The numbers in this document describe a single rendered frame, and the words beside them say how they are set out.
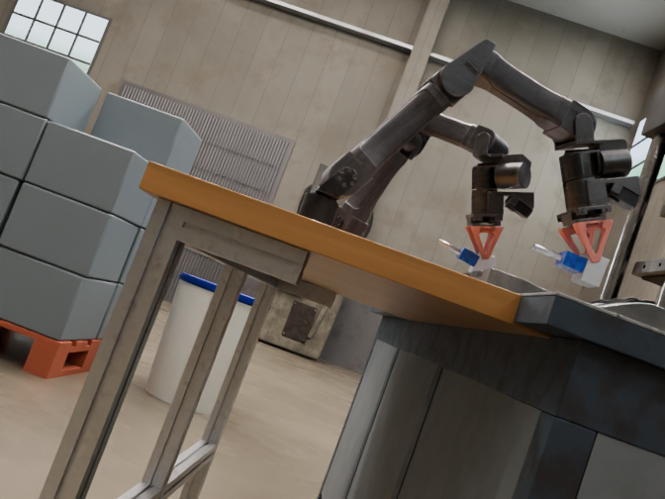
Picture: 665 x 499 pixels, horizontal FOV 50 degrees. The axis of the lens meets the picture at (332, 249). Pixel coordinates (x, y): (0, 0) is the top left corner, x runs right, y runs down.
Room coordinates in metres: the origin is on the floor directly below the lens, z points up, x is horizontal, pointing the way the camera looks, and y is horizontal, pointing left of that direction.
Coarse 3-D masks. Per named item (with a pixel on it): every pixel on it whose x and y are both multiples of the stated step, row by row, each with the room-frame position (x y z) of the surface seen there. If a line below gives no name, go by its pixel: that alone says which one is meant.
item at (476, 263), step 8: (440, 240) 1.58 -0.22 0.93; (448, 248) 1.58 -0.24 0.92; (456, 248) 1.58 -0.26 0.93; (464, 248) 1.56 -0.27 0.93; (456, 256) 1.59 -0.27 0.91; (464, 256) 1.56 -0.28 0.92; (472, 256) 1.56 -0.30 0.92; (480, 256) 1.56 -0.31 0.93; (472, 264) 1.56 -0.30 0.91; (480, 264) 1.56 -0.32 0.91; (488, 264) 1.56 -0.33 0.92
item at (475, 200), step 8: (472, 192) 1.57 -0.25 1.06; (480, 192) 1.54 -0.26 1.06; (472, 200) 1.56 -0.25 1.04; (480, 200) 1.54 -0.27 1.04; (472, 208) 1.56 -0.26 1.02; (480, 208) 1.54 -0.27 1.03; (472, 216) 1.53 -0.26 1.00; (480, 216) 1.52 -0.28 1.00; (488, 216) 1.52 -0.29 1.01; (496, 216) 1.52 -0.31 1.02
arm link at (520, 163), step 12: (480, 144) 1.54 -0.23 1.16; (480, 156) 1.54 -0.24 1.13; (492, 156) 1.52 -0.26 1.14; (504, 156) 1.51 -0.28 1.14; (516, 156) 1.49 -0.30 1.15; (504, 168) 1.49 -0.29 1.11; (516, 168) 1.47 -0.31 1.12; (528, 168) 1.50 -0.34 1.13; (504, 180) 1.50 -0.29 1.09; (516, 180) 1.48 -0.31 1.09; (528, 180) 1.50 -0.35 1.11
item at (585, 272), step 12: (540, 252) 1.29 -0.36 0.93; (552, 252) 1.29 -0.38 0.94; (564, 252) 1.28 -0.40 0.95; (564, 264) 1.27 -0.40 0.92; (576, 264) 1.27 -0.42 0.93; (588, 264) 1.27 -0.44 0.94; (600, 264) 1.27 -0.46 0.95; (576, 276) 1.29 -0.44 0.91; (588, 276) 1.27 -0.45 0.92; (600, 276) 1.27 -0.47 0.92
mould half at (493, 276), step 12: (480, 276) 1.46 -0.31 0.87; (492, 276) 1.39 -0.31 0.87; (504, 276) 1.39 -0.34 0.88; (504, 288) 1.39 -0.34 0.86; (516, 288) 1.39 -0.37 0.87; (528, 288) 1.39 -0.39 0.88; (540, 288) 1.39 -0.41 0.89; (624, 312) 1.40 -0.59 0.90; (636, 312) 1.40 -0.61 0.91; (648, 312) 1.40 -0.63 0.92; (660, 312) 1.40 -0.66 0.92; (648, 324) 1.40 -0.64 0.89; (660, 324) 1.40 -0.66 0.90
